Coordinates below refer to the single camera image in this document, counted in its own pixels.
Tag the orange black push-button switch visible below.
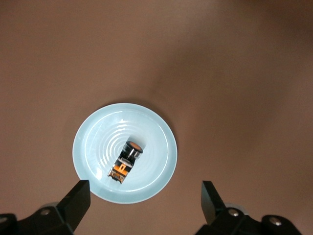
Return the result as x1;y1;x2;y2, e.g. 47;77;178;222
107;141;144;185

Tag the brown table cover sheet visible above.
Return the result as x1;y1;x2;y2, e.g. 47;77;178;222
0;0;313;235

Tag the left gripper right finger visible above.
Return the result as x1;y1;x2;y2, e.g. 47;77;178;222
195;180;304;235

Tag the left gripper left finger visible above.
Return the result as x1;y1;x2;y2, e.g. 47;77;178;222
0;180;91;235

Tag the light blue round plate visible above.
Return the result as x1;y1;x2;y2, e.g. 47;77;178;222
72;103;178;204

